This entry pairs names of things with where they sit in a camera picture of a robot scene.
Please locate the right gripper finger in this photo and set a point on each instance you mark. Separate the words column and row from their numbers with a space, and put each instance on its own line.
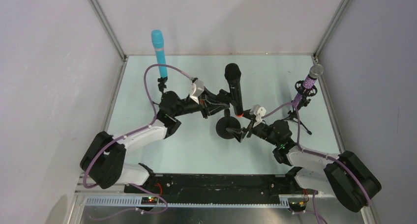
column 249, row 114
column 238, row 133

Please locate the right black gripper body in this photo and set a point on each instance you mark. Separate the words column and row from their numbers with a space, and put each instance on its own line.
column 250, row 128

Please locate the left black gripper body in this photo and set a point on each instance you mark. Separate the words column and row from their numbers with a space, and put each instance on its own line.
column 211, row 103

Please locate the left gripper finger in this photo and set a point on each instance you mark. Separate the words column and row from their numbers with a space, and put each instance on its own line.
column 213, row 109
column 222, row 96

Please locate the black round base stand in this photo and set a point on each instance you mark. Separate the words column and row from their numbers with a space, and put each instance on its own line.
column 227, row 121

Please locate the black orange-tipped microphone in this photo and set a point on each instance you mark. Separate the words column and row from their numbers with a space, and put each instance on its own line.
column 233, row 76

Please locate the black tripod clip stand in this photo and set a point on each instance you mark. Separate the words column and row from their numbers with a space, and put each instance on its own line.
column 162, row 84

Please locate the purple glitter microphone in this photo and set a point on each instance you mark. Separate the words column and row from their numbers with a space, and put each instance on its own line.
column 306, row 88

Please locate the teal blue microphone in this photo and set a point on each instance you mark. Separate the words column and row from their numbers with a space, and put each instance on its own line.
column 158, row 44

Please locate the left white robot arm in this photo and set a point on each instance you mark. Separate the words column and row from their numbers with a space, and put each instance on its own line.
column 104, row 160

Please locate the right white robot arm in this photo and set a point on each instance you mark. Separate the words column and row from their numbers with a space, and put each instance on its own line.
column 343, row 176

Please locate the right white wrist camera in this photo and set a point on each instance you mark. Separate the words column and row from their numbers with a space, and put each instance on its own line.
column 257, row 112

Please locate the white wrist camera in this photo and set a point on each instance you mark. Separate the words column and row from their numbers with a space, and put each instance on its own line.
column 197, row 88
column 257, row 112

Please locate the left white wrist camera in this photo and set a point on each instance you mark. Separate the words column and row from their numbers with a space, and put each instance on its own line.
column 197, row 88

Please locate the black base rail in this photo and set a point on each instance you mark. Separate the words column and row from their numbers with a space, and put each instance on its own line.
column 221, row 188

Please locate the white toothed cable duct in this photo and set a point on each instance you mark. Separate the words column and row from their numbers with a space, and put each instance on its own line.
column 138, row 201

